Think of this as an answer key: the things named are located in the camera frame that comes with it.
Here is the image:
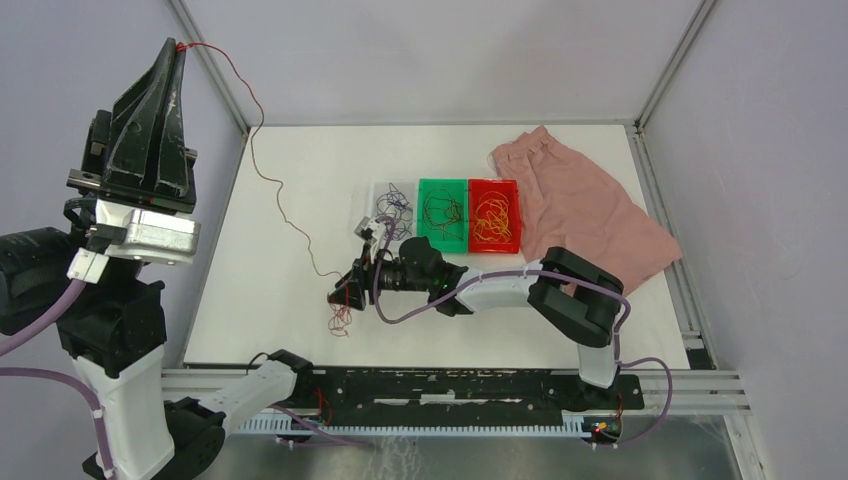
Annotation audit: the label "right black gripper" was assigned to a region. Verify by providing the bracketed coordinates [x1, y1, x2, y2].
[327, 242, 431, 312]

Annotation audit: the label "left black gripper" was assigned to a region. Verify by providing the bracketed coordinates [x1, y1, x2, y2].
[76, 29, 205, 238]

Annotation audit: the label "dark blue cables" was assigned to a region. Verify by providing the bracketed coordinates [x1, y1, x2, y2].
[374, 182, 413, 233]

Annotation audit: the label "red cables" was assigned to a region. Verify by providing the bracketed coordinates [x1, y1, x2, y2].
[422, 189, 466, 242]

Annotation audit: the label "yellow cable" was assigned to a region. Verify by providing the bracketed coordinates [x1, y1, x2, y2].
[471, 190, 514, 245]

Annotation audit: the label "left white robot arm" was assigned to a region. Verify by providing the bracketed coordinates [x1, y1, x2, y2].
[1, 38, 315, 479]

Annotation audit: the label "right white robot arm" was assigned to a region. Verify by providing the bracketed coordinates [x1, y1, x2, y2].
[327, 237, 631, 408]

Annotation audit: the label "clear plastic bin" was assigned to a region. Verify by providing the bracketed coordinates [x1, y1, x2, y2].
[366, 180, 419, 242]

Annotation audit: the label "green plastic bin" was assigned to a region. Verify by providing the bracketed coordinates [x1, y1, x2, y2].
[417, 178, 470, 254]

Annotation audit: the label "red plastic bin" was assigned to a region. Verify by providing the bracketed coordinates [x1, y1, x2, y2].
[468, 178, 522, 254]

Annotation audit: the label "pink cloth shorts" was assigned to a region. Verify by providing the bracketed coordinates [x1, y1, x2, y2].
[491, 126, 683, 294]

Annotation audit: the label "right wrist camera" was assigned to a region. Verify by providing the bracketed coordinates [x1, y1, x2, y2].
[354, 216, 395, 260]

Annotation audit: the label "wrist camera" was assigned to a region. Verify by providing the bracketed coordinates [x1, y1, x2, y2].
[66, 199, 201, 284]
[354, 216, 395, 260]

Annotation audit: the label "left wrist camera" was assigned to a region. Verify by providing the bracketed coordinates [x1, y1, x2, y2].
[66, 199, 201, 284]

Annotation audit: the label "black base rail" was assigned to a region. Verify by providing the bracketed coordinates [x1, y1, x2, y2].
[281, 367, 645, 427]

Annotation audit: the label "white slotted cable duct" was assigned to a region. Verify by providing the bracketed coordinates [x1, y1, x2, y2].
[236, 412, 618, 439]

